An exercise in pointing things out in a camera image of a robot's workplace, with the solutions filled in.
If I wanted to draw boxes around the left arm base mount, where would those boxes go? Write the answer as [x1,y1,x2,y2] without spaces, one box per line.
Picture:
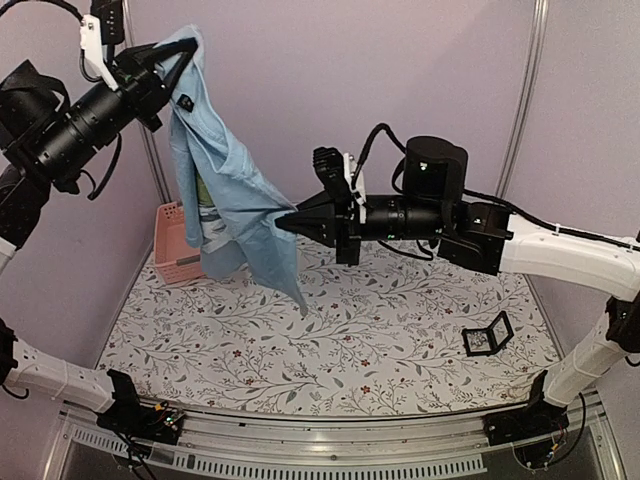
[97,369,186,445]

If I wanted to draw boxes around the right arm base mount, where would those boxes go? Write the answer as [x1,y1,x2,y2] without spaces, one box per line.
[482,370,569,446]

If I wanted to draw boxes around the black open jewelry box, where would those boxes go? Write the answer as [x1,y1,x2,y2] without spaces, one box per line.
[461,311,514,357]

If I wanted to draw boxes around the front aluminium rail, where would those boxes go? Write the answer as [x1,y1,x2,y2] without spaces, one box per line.
[44,390,631,479]

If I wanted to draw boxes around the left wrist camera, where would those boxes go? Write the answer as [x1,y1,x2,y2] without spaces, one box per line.
[79,0,125,91]

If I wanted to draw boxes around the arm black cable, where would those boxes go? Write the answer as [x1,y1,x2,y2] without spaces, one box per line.
[0,0,91,31]
[357,122,416,176]

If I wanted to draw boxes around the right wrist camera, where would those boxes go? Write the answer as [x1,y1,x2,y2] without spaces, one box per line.
[312,146,366,206]

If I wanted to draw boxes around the floral patterned table mat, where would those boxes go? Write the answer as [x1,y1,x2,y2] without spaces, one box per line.
[99,240,558,416]

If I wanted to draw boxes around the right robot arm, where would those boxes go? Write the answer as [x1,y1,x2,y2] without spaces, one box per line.
[277,136,639,436]

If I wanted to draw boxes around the light blue printed t-shirt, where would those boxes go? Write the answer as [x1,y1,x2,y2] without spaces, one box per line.
[167,25,308,314]

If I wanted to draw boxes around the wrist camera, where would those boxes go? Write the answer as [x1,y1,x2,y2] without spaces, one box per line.
[79,0,125,91]
[312,146,366,206]

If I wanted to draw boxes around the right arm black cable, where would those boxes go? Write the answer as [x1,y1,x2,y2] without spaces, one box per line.
[357,122,416,176]

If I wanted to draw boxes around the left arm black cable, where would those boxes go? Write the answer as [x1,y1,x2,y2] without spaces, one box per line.
[0,0,91,31]

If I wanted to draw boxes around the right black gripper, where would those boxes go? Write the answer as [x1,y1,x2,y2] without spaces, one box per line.
[276,185,446,263]

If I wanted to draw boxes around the pink plastic basket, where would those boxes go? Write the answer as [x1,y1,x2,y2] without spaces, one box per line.
[153,202,204,284]

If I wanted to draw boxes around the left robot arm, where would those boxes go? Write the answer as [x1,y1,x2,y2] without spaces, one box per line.
[1,37,198,434]

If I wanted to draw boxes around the silver brooch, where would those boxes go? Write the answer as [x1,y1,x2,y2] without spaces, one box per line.
[467,332,490,351]

